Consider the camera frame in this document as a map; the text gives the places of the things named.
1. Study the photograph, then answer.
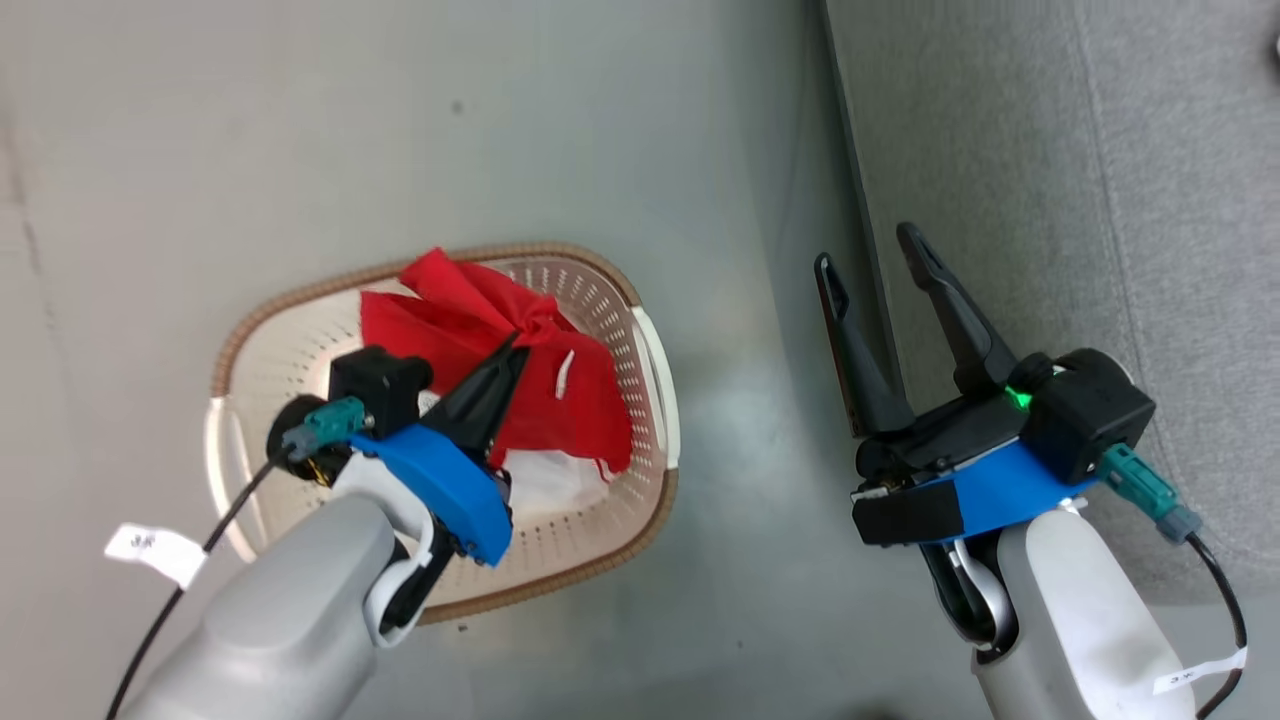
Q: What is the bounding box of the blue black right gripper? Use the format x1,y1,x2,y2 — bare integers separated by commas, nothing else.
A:
814,222,1101,547

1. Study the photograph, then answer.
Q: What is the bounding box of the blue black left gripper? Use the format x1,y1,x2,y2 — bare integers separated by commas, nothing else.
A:
350,333,533,568

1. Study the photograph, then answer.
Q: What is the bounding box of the red cloth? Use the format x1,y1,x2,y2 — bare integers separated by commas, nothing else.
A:
359,248,635,475

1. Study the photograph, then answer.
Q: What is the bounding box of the white cloth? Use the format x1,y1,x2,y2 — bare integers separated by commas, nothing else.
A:
498,448,614,523

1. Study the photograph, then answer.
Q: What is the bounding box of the grey fabric sofa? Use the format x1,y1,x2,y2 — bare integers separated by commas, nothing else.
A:
825,0,1280,606

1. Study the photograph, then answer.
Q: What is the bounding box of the beige perforated laundry basket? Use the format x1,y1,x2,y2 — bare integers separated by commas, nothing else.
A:
205,241,682,627

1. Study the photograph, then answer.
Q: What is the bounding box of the teal left cable connector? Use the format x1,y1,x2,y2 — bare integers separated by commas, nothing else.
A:
282,396,369,462

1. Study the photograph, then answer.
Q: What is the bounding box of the teal cable connector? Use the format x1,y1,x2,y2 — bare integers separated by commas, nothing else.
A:
1099,442,1205,545
282,396,369,462

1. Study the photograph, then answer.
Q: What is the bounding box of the teal right cable connector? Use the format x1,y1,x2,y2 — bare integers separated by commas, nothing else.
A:
1099,442,1205,545

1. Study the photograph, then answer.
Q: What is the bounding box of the white left cable tag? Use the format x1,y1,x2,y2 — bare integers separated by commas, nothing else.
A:
104,522,209,589

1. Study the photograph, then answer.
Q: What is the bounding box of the white cable tag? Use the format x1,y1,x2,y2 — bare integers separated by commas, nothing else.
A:
104,522,209,589
1151,646,1250,698

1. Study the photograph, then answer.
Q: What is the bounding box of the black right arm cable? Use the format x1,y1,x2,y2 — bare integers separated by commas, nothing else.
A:
1184,530,1250,720

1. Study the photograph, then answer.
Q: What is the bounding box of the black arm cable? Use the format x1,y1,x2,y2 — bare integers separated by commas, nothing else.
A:
1184,530,1250,720
105,453,293,720

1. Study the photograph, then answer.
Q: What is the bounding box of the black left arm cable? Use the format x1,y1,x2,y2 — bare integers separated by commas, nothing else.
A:
105,453,293,720

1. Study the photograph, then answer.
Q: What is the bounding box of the white right cable tag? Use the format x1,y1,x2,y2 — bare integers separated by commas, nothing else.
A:
1151,646,1250,698

